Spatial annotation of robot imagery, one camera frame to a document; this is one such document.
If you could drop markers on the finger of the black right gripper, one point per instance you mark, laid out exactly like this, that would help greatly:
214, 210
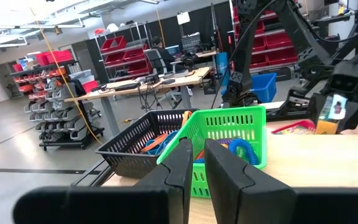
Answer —
354, 116
317, 109

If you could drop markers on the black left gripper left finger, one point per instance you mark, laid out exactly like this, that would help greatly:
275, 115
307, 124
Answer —
104, 205

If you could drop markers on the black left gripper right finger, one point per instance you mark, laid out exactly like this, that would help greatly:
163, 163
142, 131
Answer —
259, 205

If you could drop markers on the green blue card box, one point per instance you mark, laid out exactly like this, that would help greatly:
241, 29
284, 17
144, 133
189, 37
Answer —
331, 115

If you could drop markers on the red plastic basket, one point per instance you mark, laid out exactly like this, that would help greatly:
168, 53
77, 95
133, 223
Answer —
294, 123

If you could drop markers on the wooden shelf riser black legs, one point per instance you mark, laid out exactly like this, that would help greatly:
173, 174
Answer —
306, 158

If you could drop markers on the black plastic basket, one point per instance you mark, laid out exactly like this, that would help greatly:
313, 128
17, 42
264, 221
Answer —
126, 155

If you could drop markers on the blue coil wristband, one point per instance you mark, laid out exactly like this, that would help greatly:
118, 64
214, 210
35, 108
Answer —
247, 149
199, 160

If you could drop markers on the blue rubber band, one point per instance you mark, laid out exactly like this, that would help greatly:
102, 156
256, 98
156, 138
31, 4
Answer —
169, 138
151, 151

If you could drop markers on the purple coil wristband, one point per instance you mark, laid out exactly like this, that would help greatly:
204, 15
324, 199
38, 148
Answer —
224, 141

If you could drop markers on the orange coil wristband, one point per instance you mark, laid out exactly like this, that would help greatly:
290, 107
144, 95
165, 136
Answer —
200, 154

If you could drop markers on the green plastic basket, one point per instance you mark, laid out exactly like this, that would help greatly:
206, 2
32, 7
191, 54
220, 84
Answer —
197, 127

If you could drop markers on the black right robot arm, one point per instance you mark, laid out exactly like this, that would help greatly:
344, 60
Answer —
291, 31

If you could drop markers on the black office chair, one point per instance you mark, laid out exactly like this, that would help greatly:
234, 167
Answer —
154, 62

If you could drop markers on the blue floor bin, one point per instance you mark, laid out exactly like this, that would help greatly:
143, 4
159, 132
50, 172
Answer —
263, 87

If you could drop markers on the red bin shelving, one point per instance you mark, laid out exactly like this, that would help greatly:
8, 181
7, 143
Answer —
123, 53
275, 46

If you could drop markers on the grey parts bin cart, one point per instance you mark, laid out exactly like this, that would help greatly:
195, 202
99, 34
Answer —
61, 115

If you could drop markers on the blue barrel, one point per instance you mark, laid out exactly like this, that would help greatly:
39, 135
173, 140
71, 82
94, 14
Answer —
222, 68

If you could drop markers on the black keyboard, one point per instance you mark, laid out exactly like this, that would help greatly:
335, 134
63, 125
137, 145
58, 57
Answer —
126, 86

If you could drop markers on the wooden top workbench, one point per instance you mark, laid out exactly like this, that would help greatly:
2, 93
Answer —
179, 81

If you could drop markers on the black storage rack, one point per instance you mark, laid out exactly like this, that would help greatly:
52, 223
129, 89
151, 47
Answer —
42, 77

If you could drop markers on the red storage bin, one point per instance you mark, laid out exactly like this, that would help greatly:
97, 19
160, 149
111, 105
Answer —
57, 56

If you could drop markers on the person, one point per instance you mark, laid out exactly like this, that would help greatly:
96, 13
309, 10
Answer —
165, 57

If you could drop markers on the white sign board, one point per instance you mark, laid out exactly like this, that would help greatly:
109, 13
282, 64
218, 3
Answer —
183, 18

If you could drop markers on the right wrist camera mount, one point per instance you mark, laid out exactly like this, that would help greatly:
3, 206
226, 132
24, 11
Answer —
343, 83

